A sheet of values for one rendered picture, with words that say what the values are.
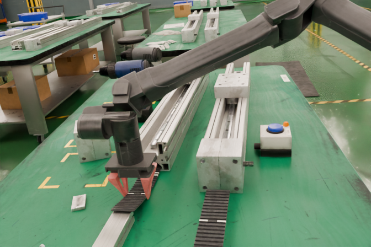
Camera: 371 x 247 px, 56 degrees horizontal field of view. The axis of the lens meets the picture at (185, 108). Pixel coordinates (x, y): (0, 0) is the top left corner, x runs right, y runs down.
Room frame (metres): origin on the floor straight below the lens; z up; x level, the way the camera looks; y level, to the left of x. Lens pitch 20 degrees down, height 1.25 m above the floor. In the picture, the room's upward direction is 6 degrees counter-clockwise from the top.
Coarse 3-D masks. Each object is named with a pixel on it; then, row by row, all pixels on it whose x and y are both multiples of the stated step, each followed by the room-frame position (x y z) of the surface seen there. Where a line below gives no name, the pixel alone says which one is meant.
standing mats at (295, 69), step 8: (256, 64) 4.77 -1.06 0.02; (264, 64) 4.73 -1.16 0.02; (272, 64) 4.69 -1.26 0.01; (280, 64) 4.65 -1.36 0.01; (288, 64) 4.61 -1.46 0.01; (296, 64) 4.56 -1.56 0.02; (288, 72) 4.21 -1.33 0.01; (296, 72) 4.17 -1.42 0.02; (304, 72) 4.15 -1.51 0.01; (296, 80) 3.84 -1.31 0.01; (304, 80) 3.81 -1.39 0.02; (304, 88) 3.54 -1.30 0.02; (312, 88) 3.51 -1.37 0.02; (304, 96) 3.31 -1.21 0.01
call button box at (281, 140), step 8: (264, 128) 0.87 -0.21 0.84; (288, 128) 0.85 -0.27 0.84; (264, 136) 0.82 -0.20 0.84; (272, 136) 0.82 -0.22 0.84; (280, 136) 0.81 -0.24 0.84; (288, 136) 0.81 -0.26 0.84; (256, 144) 0.86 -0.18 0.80; (264, 144) 0.82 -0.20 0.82; (272, 144) 0.81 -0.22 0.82; (280, 144) 0.81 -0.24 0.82; (288, 144) 0.80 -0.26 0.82; (264, 152) 0.82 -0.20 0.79; (272, 152) 0.81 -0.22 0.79; (280, 152) 0.81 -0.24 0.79; (288, 152) 0.80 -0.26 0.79
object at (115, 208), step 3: (114, 207) 0.61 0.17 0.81; (117, 207) 0.61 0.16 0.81; (120, 207) 0.61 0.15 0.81; (123, 207) 0.61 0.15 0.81; (126, 207) 0.61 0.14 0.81; (129, 207) 0.61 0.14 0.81; (132, 207) 0.60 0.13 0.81; (135, 207) 0.60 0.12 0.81; (111, 210) 0.60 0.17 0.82; (114, 210) 0.60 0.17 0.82; (117, 210) 0.60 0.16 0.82; (120, 210) 0.60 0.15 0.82; (123, 210) 0.60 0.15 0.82; (126, 210) 0.59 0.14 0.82; (129, 210) 0.59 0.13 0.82; (132, 210) 0.59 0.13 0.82
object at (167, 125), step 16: (208, 80) 1.54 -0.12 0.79; (176, 96) 1.23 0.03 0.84; (192, 96) 1.15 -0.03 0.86; (160, 112) 1.01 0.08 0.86; (176, 112) 0.99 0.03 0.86; (192, 112) 1.13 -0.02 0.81; (144, 128) 0.89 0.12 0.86; (160, 128) 0.95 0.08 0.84; (176, 128) 0.90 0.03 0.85; (144, 144) 0.84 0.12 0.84; (160, 144) 0.82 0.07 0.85; (176, 144) 0.88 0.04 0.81; (160, 160) 0.80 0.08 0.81
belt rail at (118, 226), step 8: (112, 216) 0.59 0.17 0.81; (120, 216) 0.59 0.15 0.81; (128, 216) 0.58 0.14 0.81; (112, 224) 0.56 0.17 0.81; (120, 224) 0.56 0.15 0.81; (128, 224) 0.58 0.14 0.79; (104, 232) 0.54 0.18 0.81; (112, 232) 0.54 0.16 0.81; (120, 232) 0.54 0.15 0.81; (128, 232) 0.57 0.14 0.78; (96, 240) 0.52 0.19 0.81; (104, 240) 0.52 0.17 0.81; (112, 240) 0.52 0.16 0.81; (120, 240) 0.54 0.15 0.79
